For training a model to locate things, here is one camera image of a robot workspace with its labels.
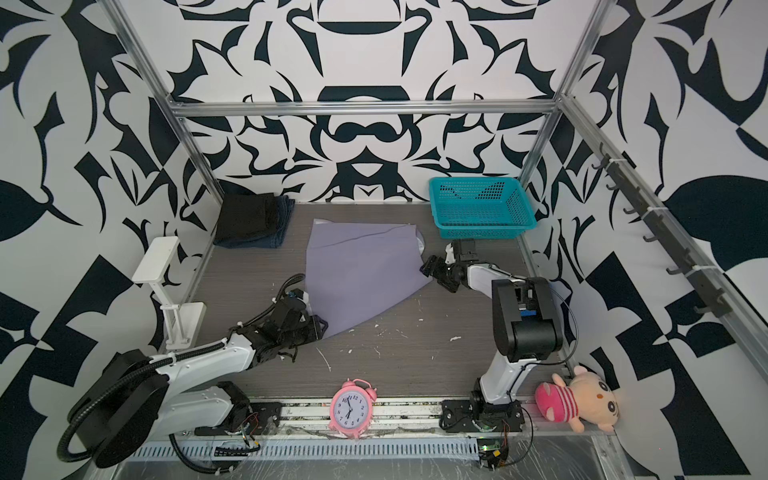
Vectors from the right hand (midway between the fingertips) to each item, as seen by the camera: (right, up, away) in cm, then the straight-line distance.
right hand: (429, 267), depth 98 cm
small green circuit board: (+10, -40, -26) cm, 49 cm away
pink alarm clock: (-22, -32, -24) cm, 46 cm away
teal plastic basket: (+21, +21, +21) cm, 37 cm away
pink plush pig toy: (+33, -28, -27) cm, 51 cm away
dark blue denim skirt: (-52, +20, +17) cm, 58 cm away
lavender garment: (-23, -1, +1) cm, 23 cm away
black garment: (-62, +17, +7) cm, 64 cm away
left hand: (-32, -14, -9) cm, 36 cm away
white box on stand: (-70, -13, -15) cm, 72 cm away
